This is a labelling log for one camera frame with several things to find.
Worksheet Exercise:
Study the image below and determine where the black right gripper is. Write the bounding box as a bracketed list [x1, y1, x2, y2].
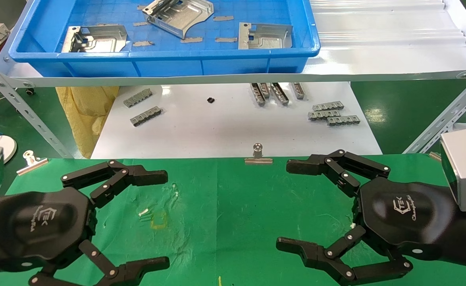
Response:
[276, 149, 450, 286]

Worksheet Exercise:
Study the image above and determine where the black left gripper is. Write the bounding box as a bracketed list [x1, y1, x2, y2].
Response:
[1, 160, 170, 286]

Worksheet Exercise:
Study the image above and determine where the curved-edge sheet metal part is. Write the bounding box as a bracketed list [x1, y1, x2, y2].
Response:
[142, 0, 214, 39]

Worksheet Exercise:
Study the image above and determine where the green table cloth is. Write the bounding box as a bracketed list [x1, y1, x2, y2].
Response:
[0, 153, 466, 286]

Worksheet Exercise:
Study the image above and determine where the yellow mesh bag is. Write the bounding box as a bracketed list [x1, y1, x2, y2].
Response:
[56, 85, 119, 158]

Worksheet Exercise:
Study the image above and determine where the white flat board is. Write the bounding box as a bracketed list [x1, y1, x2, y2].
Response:
[90, 81, 383, 159]

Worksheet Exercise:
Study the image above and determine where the white metal shelf rack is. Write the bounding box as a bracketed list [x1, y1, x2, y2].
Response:
[0, 0, 466, 159]

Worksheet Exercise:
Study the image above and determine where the blue plastic bin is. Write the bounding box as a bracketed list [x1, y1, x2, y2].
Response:
[9, 0, 321, 78]

